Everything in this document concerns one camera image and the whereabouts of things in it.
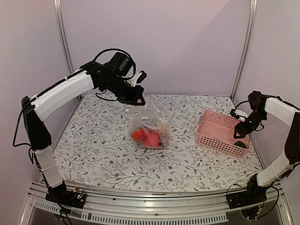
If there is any pink plastic basket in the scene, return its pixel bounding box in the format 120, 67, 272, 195
195, 110, 250, 158

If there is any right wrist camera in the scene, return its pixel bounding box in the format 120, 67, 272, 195
230, 109, 248, 121

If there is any orange toy mango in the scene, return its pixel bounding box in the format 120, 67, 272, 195
130, 128, 147, 142

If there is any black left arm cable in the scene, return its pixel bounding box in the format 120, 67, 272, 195
92, 48, 136, 79

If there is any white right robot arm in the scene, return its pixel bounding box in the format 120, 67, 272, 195
234, 90, 300, 191

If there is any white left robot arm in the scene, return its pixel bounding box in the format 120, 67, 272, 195
22, 49, 147, 203

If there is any left aluminium frame post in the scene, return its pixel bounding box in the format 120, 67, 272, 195
53, 0, 74, 73

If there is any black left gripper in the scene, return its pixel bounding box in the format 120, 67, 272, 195
102, 75, 146, 105

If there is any right aluminium frame post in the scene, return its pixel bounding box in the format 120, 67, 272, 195
230, 0, 257, 100

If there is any red toy apple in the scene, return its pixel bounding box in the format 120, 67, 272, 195
144, 133, 159, 147

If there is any dark green toy avocado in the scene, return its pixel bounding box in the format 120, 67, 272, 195
234, 141, 247, 149

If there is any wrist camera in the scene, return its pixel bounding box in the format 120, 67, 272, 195
230, 109, 248, 121
127, 71, 147, 87

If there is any aluminium frame post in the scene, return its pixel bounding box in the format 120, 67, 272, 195
53, 0, 74, 73
230, 0, 257, 100

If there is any yellow toy pepper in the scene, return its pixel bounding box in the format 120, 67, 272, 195
157, 124, 165, 130

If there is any front aluminium rail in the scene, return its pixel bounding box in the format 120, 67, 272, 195
20, 181, 295, 225

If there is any floral white table mat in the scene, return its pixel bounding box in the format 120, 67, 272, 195
54, 94, 262, 192

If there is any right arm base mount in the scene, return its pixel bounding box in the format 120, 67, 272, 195
225, 190, 267, 209

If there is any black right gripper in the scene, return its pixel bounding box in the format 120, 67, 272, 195
234, 110, 268, 139

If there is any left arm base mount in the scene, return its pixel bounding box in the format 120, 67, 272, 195
45, 187, 87, 209

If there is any clear zip top bag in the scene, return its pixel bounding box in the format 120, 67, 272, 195
127, 95, 173, 149

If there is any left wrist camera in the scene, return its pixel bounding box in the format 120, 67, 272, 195
127, 71, 147, 87

